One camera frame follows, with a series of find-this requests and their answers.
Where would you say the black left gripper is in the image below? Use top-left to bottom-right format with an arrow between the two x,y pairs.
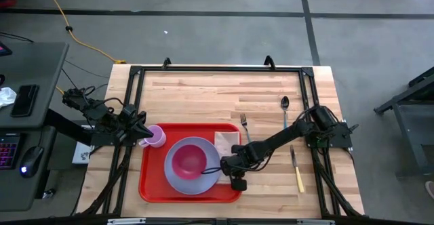
117,104 -> 154,146

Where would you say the lilac ribbed plastic mug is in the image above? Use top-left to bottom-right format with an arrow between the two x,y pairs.
138,124 -> 167,149

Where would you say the beige cloth napkin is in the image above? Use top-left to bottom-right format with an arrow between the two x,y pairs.
213,131 -> 241,186

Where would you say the teal-handled metal fork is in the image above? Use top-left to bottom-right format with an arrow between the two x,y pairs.
239,112 -> 254,144

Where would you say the magenta plastic bowl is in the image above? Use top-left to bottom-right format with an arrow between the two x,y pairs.
171,144 -> 208,181

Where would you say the lavender plastic plate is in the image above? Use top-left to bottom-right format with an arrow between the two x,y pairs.
163,136 -> 222,196

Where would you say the yellow-handled metal knife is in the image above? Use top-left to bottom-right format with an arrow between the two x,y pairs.
289,144 -> 306,194

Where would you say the teal-handled metal spoon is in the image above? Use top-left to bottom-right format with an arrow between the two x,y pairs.
280,96 -> 290,129

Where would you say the red plastic tray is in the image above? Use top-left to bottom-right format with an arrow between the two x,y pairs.
138,123 -> 244,204

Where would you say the white printed box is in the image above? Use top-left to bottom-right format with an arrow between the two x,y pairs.
71,140 -> 96,165

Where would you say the black computer mouse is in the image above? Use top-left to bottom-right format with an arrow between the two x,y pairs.
18,145 -> 45,179

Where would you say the black smartphone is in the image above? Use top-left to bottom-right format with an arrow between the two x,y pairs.
10,83 -> 40,119

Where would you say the dark grey low desk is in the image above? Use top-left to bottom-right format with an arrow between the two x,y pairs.
0,126 -> 85,213

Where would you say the backlit computer keyboard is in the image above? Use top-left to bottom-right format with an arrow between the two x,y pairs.
0,134 -> 21,170

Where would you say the white crumpled tissue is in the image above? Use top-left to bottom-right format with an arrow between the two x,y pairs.
0,86 -> 18,109

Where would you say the dark metal cart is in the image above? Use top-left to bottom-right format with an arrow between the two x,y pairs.
372,65 -> 434,178

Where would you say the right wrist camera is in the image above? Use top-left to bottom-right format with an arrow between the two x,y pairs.
230,178 -> 248,192

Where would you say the thin black cable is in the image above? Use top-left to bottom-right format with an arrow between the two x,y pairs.
0,31 -> 35,44
60,59 -> 110,100

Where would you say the silver metal bracket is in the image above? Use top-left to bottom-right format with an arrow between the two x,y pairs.
296,218 -> 337,225
106,218 -> 147,225

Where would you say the black metal table frame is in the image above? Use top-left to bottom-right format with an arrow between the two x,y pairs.
73,64 -> 366,219

